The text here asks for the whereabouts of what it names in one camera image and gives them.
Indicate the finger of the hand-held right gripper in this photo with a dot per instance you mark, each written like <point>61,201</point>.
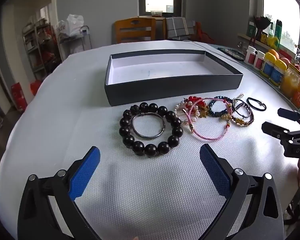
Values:
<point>273,129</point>
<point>288,113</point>

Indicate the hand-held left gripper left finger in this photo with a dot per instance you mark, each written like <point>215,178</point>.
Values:
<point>86,172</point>

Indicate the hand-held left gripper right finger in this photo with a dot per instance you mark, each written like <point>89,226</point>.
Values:
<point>213,170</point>

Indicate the silver metal bangle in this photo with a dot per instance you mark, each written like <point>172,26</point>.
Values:
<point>142,115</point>

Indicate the dark grey cardboard box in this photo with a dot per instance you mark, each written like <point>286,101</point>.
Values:
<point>165,67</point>

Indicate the orange juice jar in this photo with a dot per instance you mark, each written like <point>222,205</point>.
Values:
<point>288,80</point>

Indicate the yellow bottle blue label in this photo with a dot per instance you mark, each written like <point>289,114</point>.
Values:
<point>278,72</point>
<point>268,65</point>

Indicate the orange fruit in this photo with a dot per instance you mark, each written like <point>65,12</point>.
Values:
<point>273,53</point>

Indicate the yellow packet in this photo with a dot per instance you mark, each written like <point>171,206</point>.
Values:
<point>273,42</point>

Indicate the dark patterned tray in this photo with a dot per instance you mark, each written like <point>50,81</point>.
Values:
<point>231,52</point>

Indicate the green bottle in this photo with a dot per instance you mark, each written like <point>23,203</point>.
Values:
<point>278,30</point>

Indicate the green box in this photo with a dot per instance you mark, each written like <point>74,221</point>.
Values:
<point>251,30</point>

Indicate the dark flower bouquet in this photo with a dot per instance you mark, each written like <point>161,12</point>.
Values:
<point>262,22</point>

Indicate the red bag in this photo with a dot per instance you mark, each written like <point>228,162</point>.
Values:
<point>18,96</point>
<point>36,87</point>

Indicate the red cloth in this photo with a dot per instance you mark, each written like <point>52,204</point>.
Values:
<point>203,33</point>

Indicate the storage shelf with goods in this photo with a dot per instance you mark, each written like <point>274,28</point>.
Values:
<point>40,47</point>

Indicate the grey plaid cloth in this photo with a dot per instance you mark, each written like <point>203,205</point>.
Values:
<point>178,27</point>

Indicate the wooden chair with cloth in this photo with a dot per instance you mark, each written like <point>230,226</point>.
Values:
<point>164,30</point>

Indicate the white plastic bag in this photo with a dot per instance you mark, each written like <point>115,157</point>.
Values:
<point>71,25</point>

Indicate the small bowl on windowsill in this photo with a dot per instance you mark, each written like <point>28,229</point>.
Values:
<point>156,13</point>

